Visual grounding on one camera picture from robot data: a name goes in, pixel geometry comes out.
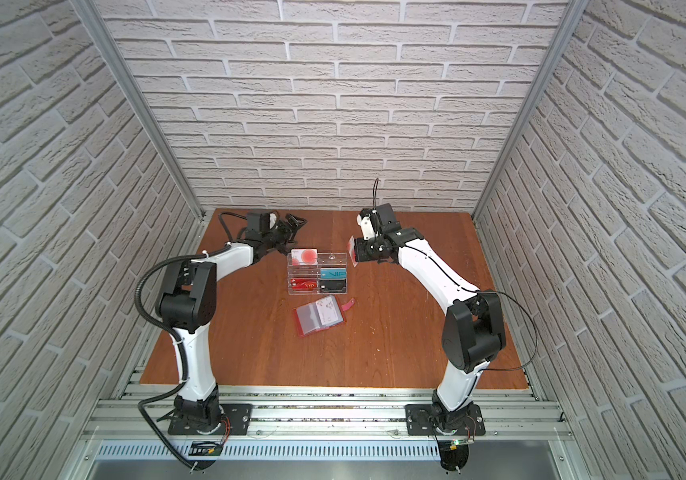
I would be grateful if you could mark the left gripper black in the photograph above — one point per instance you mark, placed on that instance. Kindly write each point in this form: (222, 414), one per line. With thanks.
(289, 230)

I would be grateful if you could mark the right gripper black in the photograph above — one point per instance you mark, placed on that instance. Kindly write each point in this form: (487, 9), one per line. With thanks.
(361, 249)

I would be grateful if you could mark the white pink circle card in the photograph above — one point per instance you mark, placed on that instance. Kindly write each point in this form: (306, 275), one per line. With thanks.
(303, 257)

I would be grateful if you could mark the clear acrylic card organizer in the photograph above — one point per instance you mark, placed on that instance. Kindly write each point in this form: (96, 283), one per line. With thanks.
(325, 259)

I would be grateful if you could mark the red leather card holder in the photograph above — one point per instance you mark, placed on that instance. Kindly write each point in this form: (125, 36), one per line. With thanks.
(321, 315)

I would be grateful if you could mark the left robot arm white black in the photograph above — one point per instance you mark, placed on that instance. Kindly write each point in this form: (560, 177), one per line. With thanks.
(187, 302)

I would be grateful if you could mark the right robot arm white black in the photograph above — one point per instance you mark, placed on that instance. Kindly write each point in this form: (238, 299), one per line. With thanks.
(473, 333)

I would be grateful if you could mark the red card in organizer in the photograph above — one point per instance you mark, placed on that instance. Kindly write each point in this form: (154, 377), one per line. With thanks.
(303, 285)

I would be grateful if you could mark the teal VIP card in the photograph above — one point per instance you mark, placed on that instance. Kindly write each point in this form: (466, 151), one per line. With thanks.
(333, 274)

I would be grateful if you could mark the black VIP card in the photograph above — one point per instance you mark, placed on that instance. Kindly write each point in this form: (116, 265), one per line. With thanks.
(333, 286)

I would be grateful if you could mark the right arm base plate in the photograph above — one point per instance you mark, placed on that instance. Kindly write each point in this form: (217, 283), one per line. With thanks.
(425, 420)

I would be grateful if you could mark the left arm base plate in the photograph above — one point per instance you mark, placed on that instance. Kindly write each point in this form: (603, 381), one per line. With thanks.
(212, 420)

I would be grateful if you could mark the aluminium rail frame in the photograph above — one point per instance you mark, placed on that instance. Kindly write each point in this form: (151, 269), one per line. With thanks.
(328, 423)

